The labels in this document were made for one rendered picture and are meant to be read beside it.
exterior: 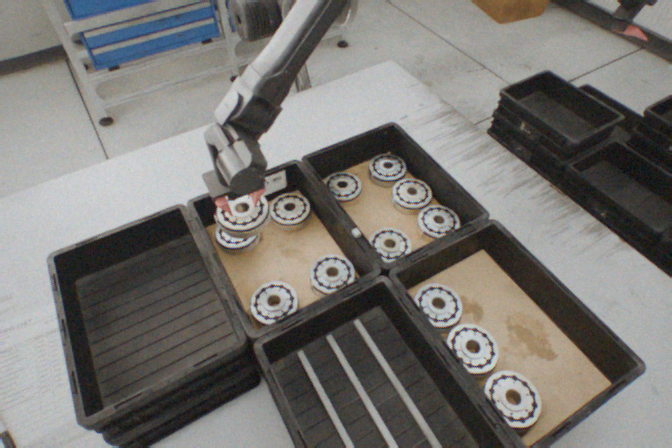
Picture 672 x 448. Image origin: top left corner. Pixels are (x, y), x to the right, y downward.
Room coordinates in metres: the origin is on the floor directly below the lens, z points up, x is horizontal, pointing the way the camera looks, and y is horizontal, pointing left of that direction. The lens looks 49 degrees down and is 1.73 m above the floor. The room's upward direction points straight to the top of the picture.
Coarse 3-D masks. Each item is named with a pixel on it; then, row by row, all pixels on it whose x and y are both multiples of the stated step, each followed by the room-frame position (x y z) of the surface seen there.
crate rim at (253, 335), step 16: (208, 192) 0.72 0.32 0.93; (320, 192) 0.72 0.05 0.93; (192, 208) 0.67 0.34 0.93; (208, 240) 0.58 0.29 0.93; (352, 240) 0.58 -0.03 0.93; (368, 256) 0.54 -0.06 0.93; (224, 272) 0.50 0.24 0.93; (352, 288) 0.46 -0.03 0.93; (240, 304) 0.42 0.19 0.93; (320, 304) 0.43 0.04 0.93; (240, 320) 0.39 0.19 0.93; (288, 320) 0.39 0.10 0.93; (256, 336) 0.36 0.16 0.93
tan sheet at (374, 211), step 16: (368, 176) 0.87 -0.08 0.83; (368, 192) 0.81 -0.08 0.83; (384, 192) 0.81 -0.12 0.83; (352, 208) 0.76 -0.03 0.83; (368, 208) 0.76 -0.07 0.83; (384, 208) 0.76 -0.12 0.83; (368, 224) 0.70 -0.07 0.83; (384, 224) 0.70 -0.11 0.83; (400, 224) 0.70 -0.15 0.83; (416, 224) 0.70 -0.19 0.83; (416, 240) 0.65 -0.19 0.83
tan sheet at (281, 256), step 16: (272, 224) 0.70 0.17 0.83; (320, 224) 0.70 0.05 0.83; (272, 240) 0.65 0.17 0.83; (288, 240) 0.65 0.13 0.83; (304, 240) 0.65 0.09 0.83; (320, 240) 0.65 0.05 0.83; (224, 256) 0.60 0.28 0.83; (240, 256) 0.60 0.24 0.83; (256, 256) 0.60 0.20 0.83; (272, 256) 0.60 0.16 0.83; (288, 256) 0.60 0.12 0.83; (304, 256) 0.60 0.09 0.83; (320, 256) 0.60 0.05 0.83; (240, 272) 0.56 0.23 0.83; (256, 272) 0.56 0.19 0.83; (272, 272) 0.56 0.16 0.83; (288, 272) 0.56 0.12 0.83; (304, 272) 0.56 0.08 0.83; (240, 288) 0.52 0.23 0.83; (256, 288) 0.52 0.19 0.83; (304, 288) 0.52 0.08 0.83; (272, 304) 0.48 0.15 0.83; (304, 304) 0.48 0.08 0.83
